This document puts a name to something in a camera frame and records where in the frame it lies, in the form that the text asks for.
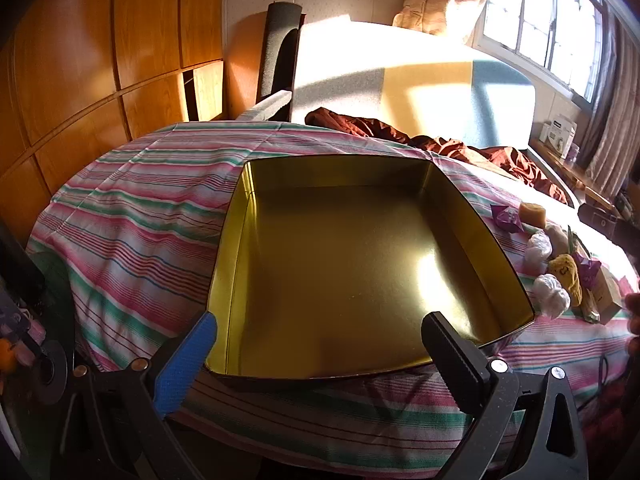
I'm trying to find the wooden wardrobe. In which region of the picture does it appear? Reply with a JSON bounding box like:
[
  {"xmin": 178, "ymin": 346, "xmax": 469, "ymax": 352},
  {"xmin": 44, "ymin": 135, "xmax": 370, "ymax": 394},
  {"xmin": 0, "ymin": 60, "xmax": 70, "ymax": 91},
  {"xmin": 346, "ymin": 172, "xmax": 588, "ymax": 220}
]
[{"xmin": 0, "ymin": 0, "xmax": 261, "ymax": 241}]

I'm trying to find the large yellow sponge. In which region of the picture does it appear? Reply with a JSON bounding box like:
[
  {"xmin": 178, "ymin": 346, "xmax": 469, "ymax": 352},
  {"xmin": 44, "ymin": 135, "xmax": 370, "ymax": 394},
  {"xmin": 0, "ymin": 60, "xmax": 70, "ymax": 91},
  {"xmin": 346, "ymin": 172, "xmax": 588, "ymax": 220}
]
[{"xmin": 518, "ymin": 202, "xmax": 547, "ymax": 226}]

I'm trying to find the green patterned carton box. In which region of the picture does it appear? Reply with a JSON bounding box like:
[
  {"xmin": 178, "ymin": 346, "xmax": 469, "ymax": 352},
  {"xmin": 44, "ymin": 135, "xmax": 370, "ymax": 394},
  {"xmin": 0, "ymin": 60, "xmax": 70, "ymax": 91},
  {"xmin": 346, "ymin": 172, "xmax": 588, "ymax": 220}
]
[{"xmin": 566, "ymin": 225, "xmax": 593, "ymax": 261}]

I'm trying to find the dark box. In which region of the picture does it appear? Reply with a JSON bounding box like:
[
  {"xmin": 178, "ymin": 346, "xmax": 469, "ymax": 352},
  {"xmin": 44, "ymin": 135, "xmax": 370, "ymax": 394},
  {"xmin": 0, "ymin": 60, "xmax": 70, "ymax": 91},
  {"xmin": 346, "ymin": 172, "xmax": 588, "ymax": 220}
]
[{"xmin": 577, "ymin": 202, "xmax": 640, "ymax": 258}]

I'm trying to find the gold tin box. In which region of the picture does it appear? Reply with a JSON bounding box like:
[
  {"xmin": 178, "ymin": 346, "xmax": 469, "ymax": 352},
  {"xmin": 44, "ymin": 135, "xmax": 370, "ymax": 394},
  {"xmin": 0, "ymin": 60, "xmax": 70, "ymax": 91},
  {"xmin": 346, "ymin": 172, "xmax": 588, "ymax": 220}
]
[{"xmin": 204, "ymin": 154, "xmax": 536, "ymax": 393}]

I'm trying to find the brown rumpled blanket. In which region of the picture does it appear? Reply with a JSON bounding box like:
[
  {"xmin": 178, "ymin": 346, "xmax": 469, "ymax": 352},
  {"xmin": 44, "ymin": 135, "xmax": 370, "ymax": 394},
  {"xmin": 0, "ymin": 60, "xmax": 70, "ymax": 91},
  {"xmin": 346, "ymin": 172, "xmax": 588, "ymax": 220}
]
[{"xmin": 305, "ymin": 106, "xmax": 568, "ymax": 206}]

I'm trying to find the striped bed sheet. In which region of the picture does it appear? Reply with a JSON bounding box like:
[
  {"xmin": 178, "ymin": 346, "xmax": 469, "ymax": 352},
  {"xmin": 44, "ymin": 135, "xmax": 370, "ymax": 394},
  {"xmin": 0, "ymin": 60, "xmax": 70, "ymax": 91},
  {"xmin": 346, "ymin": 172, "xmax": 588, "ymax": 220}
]
[{"xmin": 25, "ymin": 120, "xmax": 640, "ymax": 466}]

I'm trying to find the beige carton box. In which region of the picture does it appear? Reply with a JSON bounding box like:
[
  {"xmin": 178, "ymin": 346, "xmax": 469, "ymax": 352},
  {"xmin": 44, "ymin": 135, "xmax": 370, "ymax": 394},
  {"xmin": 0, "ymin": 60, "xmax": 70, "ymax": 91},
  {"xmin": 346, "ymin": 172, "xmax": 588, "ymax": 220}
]
[{"xmin": 595, "ymin": 265, "xmax": 628, "ymax": 326}]

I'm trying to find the grey yellow blue headboard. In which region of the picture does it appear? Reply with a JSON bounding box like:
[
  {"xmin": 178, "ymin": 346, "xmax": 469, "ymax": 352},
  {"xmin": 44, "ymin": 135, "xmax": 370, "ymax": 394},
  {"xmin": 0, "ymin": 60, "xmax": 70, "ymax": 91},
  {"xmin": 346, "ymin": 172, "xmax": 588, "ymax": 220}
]
[{"xmin": 287, "ymin": 20, "xmax": 537, "ymax": 151}]

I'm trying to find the white sock ball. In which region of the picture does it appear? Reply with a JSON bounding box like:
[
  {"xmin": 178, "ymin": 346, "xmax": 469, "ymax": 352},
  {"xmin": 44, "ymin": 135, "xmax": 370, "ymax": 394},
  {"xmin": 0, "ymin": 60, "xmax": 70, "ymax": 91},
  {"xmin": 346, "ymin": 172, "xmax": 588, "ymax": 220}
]
[
  {"xmin": 524, "ymin": 232, "xmax": 553, "ymax": 265},
  {"xmin": 531, "ymin": 274, "xmax": 572, "ymax": 318}
]

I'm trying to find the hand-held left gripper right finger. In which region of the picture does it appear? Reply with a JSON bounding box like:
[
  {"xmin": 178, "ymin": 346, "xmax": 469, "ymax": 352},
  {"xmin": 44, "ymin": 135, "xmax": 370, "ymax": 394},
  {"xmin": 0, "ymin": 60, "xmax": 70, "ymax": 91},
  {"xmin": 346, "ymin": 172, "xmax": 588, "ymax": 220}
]
[{"xmin": 421, "ymin": 311, "xmax": 591, "ymax": 480}]

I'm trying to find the wooden shelf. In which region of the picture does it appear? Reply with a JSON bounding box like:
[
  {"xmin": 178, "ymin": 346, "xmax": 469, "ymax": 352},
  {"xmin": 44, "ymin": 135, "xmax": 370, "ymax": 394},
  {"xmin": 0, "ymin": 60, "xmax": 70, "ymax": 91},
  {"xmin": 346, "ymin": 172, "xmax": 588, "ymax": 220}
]
[{"xmin": 527, "ymin": 137, "xmax": 621, "ymax": 211}]

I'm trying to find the beige striped curtain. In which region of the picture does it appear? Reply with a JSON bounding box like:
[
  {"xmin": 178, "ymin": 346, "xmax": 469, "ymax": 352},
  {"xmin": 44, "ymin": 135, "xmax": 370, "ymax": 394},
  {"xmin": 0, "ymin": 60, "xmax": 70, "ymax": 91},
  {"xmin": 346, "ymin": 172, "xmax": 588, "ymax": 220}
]
[{"xmin": 582, "ymin": 10, "xmax": 640, "ymax": 201}]

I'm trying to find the window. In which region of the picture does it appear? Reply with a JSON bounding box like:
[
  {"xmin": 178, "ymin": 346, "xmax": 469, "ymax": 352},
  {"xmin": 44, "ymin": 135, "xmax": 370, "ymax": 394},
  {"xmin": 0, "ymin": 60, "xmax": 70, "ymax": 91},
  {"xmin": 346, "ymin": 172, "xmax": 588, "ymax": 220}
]
[{"xmin": 482, "ymin": 0, "xmax": 616, "ymax": 106}]

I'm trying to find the cream sock ball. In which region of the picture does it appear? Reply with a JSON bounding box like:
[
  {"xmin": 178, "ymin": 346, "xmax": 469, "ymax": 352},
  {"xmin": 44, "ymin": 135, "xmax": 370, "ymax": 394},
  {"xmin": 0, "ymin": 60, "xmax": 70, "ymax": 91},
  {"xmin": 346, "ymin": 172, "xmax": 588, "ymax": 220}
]
[{"xmin": 545, "ymin": 222, "xmax": 571, "ymax": 256}]

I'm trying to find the yellow sock ball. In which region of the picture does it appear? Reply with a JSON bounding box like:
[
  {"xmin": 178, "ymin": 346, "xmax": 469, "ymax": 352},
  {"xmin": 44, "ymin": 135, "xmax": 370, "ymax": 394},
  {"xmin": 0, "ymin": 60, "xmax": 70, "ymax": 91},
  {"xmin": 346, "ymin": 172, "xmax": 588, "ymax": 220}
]
[{"xmin": 548, "ymin": 254, "xmax": 583, "ymax": 308}]

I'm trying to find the purple snack packet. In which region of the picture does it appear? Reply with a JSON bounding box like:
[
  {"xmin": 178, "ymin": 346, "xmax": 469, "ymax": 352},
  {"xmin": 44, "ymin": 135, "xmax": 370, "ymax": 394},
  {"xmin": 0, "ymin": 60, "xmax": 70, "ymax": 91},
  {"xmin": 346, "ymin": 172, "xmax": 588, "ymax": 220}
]
[
  {"xmin": 490, "ymin": 203, "xmax": 526, "ymax": 235},
  {"xmin": 572, "ymin": 252, "xmax": 603, "ymax": 291}
]

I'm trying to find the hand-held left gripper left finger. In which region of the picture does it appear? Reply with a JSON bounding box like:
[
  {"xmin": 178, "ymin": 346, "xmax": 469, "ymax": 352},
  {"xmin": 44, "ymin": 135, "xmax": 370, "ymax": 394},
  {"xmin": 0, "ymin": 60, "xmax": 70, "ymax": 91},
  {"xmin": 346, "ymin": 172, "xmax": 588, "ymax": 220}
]
[{"xmin": 55, "ymin": 310, "xmax": 221, "ymax": 480}]

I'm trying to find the white printed box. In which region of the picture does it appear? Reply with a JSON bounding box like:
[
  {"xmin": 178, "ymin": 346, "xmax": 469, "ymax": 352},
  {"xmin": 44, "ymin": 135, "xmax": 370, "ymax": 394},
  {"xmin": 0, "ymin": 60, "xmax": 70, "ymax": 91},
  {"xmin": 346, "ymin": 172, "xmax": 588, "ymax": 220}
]
[{"xmin": 539, "ymin": 115, "xmax": 578, "ymax": 161}]

